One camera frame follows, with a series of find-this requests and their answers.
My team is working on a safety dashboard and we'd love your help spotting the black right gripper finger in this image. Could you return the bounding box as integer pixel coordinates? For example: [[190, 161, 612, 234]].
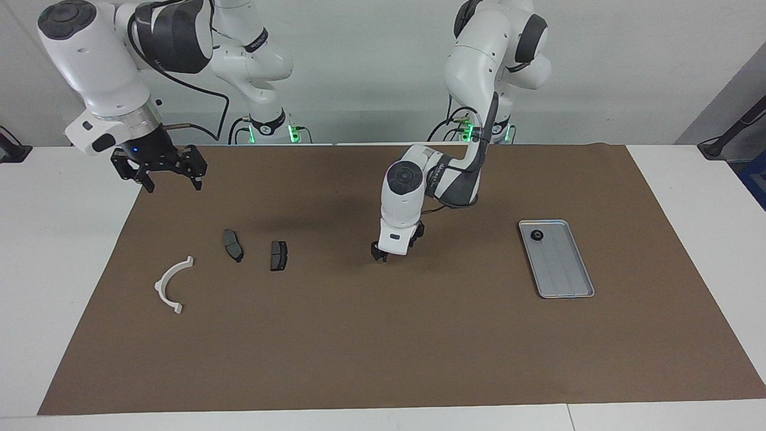
[[110, 148, 156, 194], [174, 144, 209, 192]]

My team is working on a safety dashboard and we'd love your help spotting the silver metal tray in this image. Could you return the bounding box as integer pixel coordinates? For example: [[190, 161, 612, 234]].
[[518, 220, 595, 299]]

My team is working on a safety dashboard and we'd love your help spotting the brown paper table mat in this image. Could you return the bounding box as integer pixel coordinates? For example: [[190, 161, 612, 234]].
[[37, 142, 766, 416]]

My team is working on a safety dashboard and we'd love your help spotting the long dark grey brake pad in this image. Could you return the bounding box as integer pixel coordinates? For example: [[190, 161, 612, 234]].
[[222, 229, 244, 263]]

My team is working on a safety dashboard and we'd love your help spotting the black table clamp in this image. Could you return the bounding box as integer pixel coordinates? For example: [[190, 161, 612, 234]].
[[0, 125, 32, 163]]

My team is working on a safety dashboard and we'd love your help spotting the blue box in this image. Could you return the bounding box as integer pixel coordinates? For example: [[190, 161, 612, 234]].
[[736, 160, 766, 211]]

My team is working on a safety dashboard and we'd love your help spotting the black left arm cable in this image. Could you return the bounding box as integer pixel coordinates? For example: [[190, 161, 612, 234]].
[[421, 90, 500, 214]]

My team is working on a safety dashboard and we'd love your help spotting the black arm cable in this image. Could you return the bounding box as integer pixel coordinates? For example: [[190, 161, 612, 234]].
[[127, 12, 230, 142], [421, 90, 500, 214]]

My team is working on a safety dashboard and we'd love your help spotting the black right base cable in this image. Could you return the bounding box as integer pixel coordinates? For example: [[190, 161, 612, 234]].
[[227, 116, 255, 145]]

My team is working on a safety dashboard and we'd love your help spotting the black base cable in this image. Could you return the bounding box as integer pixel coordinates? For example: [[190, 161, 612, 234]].
[[427, 107, 473, 143], [227, 116, 255, 145]]

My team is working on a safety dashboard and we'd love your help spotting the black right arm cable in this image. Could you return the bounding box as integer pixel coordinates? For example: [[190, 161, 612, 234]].
[[127, 12, 230, 142]]

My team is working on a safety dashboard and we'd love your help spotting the black left base cable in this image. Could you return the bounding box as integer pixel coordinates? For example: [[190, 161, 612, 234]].
[[427, 107, 473, 143]]

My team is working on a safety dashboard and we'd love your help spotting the white half ring bracket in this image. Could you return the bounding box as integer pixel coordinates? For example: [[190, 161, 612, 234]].
[[154, 256, 195, 315]]

